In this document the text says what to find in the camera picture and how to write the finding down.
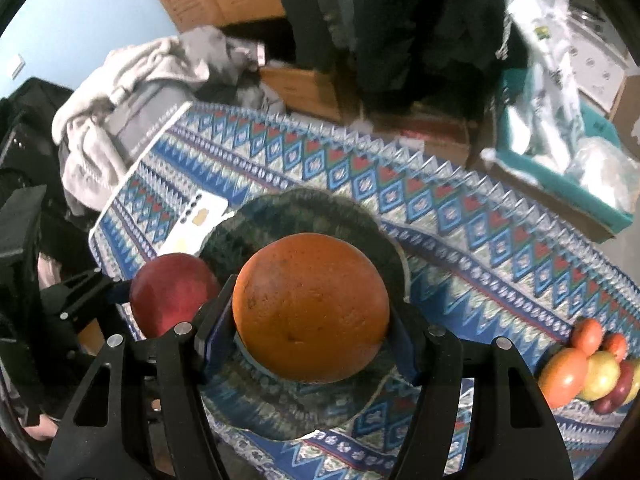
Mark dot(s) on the white remote control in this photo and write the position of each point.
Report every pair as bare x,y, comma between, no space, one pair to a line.
200,210

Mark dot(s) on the large orange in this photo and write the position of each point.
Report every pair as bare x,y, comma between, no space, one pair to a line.
310,305

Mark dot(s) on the dark glass bowl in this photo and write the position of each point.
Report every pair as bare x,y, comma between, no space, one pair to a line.
300,215

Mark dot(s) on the clear plastic bag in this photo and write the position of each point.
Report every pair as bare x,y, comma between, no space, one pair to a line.
605,170

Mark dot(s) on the pile of grey white clothes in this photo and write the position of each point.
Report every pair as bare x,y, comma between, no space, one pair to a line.
90,110

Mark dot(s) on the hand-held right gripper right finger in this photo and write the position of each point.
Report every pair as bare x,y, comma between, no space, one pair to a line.
400,342

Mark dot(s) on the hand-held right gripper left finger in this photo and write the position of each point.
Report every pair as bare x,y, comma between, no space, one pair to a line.
218,345

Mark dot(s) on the teal box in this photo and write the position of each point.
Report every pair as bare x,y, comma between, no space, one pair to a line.
550,180

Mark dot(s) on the yellow apple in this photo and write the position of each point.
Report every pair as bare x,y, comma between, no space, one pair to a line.
602,375

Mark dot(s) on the person's left hand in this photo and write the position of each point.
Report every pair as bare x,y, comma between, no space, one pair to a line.
37,431

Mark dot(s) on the grey garment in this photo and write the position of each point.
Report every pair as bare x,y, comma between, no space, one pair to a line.
225,55

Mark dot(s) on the white patterned box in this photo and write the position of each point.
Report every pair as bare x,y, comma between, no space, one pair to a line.
600,65

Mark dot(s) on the red apple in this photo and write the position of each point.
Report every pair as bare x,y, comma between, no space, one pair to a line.
170,290

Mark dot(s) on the blue patterned blanket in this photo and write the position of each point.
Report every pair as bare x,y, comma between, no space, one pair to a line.
450,240

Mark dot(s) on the dark red plum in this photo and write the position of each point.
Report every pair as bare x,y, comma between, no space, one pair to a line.
617,394

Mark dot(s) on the black bag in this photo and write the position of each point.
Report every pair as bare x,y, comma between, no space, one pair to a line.
35,110

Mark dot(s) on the dark hanging clothes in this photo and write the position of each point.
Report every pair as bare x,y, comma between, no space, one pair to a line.
400,25

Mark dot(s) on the white printed plastic bag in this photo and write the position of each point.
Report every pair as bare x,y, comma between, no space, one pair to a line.
545,60

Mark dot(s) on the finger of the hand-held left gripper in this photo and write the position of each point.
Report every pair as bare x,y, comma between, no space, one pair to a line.
119,293

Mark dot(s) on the small orange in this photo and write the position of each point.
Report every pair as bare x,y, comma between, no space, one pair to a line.
616,345

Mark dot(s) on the orange-red fruit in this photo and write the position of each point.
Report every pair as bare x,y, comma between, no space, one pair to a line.
562,377

